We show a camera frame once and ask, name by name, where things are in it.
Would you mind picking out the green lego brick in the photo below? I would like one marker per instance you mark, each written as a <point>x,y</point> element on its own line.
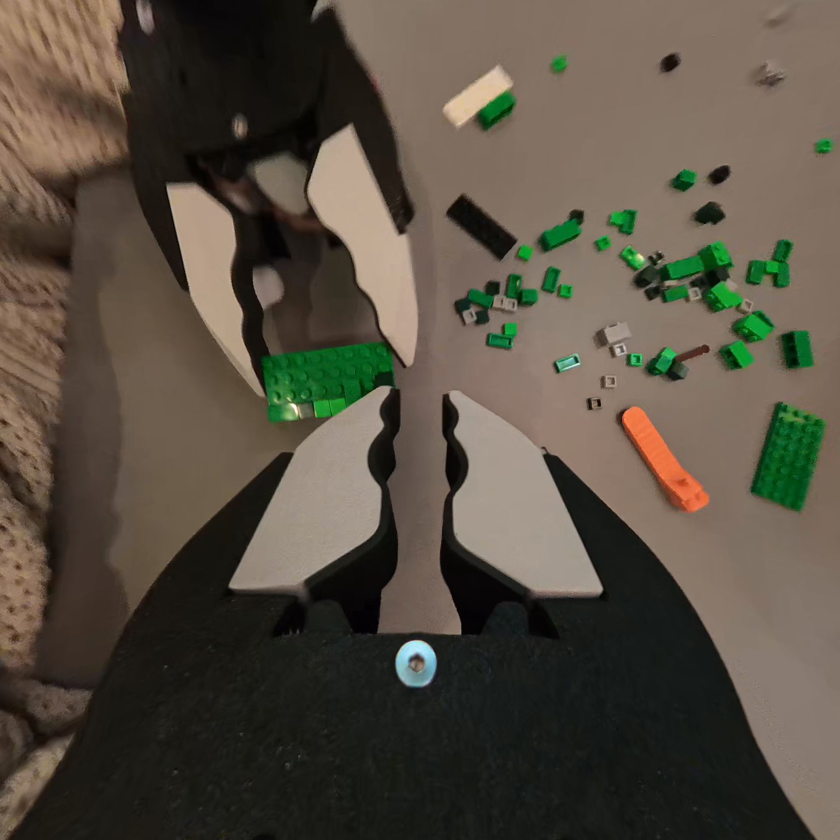
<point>497,110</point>

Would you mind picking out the small black round lego piece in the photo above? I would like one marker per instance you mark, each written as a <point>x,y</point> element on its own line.
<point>719,174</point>
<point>670,62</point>

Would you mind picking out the person's left forearm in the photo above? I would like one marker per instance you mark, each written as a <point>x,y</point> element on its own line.
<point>59,79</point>

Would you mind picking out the orange brick separator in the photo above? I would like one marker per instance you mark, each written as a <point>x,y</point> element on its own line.
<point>663,459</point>

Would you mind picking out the green lego baseplate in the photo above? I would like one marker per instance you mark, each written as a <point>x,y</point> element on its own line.
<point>315,377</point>

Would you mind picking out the tiny green lego tile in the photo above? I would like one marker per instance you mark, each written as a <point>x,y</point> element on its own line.
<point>823,146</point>
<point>559,64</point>

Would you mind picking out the small grey lego clip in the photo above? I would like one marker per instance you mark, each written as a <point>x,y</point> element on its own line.
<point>770,73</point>

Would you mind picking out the black lego plate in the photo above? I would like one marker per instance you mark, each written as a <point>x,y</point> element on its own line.
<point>480,226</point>

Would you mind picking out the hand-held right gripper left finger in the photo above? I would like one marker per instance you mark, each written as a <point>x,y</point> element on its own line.
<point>321,512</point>

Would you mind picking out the pile of small lego pieces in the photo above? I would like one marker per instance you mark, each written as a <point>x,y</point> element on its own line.
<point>682,268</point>

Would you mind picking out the light grey lego brick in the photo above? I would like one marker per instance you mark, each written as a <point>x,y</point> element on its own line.
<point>613,334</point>

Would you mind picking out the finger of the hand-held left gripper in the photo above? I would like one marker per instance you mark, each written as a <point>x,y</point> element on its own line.
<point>374,243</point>
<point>207,262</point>

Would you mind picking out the narrow green lego plate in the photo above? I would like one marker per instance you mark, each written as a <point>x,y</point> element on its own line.
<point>787,456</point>

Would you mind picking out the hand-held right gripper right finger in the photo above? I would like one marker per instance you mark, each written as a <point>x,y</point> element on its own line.
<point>518,518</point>

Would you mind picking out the white lego plate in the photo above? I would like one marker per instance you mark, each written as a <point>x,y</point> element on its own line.
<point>476,97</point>

